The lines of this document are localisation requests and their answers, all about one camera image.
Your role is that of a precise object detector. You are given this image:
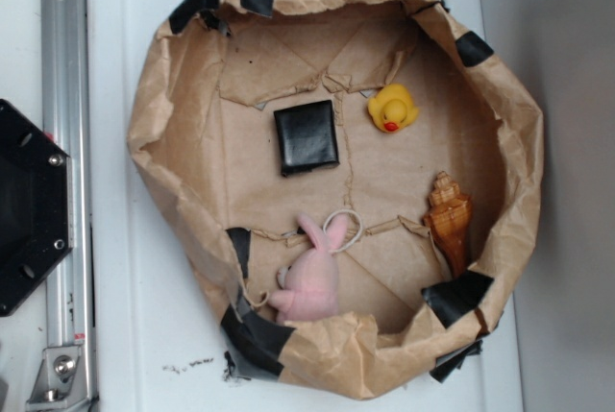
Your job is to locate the yellow rubber duck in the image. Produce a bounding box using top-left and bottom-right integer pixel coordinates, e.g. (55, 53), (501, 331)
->
(367, 84), (419, 133)

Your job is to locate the black square block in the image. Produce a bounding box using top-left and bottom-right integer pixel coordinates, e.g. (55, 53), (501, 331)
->
(274, 100), (339, 177)

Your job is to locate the pink plush bunny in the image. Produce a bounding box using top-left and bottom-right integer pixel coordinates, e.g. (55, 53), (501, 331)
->
(268, 209), (363, 325)

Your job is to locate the brown paper bag bin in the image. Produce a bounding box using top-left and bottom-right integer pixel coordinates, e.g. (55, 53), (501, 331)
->
(127, 0), (544, 400)

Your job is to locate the brown conch seashell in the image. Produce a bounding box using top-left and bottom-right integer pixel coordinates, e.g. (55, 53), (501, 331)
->
(423, 171), (473, 279)

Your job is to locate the aluminium extrusion rail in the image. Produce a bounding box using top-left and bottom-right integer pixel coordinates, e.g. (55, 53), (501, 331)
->
(39, 0), (98, 351)

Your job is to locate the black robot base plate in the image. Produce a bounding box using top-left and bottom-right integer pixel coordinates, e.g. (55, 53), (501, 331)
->
(1, 100), (72, 317)

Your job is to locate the metal corner bracket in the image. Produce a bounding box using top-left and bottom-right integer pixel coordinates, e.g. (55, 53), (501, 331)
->
(25, 345), (95, 412)

